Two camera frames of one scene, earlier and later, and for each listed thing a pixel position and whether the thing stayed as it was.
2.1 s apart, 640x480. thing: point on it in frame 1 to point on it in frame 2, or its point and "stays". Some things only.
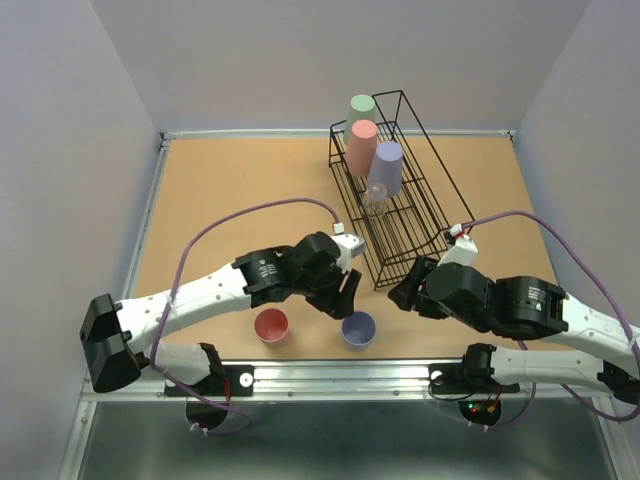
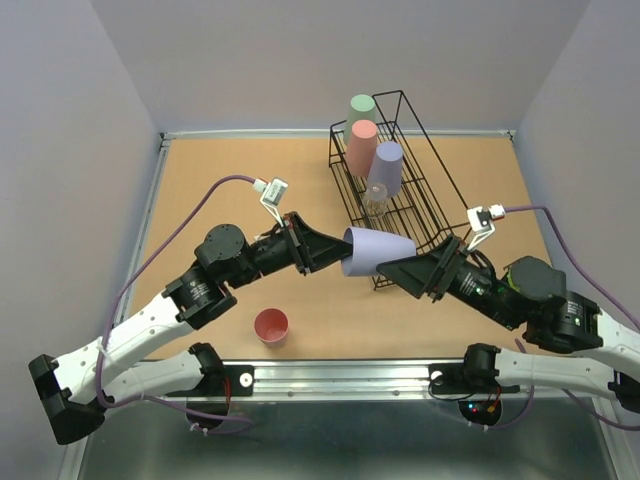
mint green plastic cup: (362, 107) stays
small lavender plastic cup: (358, 330) to (373, 247)
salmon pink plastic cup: (362, 148) stays
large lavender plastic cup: (387, 167) stays
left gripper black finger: (337, 300) to (319, 250)
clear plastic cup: (375, 200) stays
